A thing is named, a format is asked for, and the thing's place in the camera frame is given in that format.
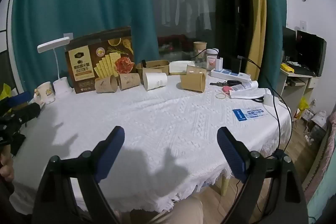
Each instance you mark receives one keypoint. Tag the narrow teal curtain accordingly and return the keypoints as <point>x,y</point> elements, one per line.
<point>277,3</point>

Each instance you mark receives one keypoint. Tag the yellow packet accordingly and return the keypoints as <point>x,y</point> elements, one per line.
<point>287,67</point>

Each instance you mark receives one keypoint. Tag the kraft paper bowl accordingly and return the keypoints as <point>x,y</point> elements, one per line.
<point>157,66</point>

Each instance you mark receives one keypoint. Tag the clear jar white lid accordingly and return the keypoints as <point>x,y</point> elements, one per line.
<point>212,60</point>

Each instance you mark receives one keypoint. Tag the tan rubber band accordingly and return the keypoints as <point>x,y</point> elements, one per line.
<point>216,95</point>

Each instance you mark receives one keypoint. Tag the person's leg beige trousers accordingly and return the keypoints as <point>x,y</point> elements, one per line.
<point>183,211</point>

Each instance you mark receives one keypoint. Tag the white woven tablecloth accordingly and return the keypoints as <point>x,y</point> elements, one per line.
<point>157,121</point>

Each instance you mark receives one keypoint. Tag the white printed mug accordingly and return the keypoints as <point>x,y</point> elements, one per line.
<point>47,91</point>

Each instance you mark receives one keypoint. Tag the white tissue box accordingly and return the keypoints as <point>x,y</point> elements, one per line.
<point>181,66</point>

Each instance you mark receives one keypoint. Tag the white printed tube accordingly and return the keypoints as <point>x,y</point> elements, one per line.
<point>245,85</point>

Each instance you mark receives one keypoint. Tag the white power strip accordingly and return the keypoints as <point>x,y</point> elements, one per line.
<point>228,74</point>

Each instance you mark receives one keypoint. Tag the yellow plastic bag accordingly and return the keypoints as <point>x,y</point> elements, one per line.
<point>5,92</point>

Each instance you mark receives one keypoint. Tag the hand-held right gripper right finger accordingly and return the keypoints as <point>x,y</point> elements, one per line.
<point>232,153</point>

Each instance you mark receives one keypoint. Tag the white wall socket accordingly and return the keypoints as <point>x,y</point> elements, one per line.
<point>303,26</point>

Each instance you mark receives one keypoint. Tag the small white charger box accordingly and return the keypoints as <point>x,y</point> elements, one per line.
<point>220,63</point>

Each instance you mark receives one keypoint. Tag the tall kraft paper cup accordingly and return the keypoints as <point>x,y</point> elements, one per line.
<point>200,49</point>

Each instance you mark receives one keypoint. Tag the black car key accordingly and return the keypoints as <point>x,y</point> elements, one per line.
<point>232,82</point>

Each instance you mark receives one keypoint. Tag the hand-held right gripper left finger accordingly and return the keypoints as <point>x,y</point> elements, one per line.
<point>111,151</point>

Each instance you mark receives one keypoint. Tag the person's left hand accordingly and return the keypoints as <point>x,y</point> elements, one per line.
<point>6,169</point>

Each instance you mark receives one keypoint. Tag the black monitor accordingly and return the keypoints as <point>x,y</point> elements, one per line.
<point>311,52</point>

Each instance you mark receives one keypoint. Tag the pink round object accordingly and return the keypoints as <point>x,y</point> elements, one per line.
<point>226,89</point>

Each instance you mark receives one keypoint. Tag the blue and white card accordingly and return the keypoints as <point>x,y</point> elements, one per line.
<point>249,113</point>

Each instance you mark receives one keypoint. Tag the white paper sheets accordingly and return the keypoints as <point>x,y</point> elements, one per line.
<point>249,95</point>

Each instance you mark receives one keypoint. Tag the white side desk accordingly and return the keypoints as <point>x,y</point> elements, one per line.
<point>288,87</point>

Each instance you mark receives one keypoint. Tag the wide brown paper cup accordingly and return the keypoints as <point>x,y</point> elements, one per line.
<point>191,82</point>

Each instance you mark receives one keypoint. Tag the white paper cup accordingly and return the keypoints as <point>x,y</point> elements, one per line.
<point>156,81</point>

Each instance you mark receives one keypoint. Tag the yellow curtain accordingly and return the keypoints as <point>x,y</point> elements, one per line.
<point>258,16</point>

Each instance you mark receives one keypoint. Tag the wooden table leg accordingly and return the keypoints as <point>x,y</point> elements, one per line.
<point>224,184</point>

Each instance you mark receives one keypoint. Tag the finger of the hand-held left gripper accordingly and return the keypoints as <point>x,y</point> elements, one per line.
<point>29,111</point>
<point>18,101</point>

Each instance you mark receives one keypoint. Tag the white desk lamp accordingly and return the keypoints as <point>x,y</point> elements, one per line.
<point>61,85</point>

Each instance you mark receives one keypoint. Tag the brown cracker box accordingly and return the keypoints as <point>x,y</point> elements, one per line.
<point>89,61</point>

